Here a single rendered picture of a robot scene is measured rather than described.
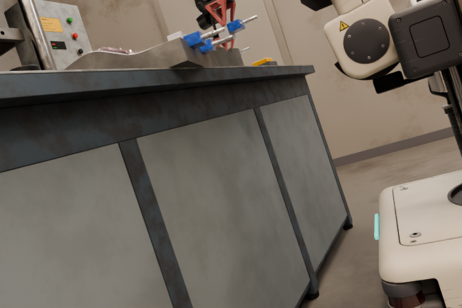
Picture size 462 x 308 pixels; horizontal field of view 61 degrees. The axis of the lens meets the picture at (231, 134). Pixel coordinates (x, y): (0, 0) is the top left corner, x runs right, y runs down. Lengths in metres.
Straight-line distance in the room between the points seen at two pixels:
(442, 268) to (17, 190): 0.75
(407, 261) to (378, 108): 2.84
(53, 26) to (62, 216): 1.49
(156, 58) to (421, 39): 0.56
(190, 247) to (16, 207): 0.39
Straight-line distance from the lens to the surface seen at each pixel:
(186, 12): 4.08
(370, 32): 1.01
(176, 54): 0.89
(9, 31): 1.84
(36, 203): 0.65
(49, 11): 2.10
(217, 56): 1.26
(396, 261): 0.90
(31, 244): 0.64
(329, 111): 3.69
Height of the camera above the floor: 0.63
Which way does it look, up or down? 1 degrees down
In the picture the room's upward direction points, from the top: 18 degrees counter-clockwise
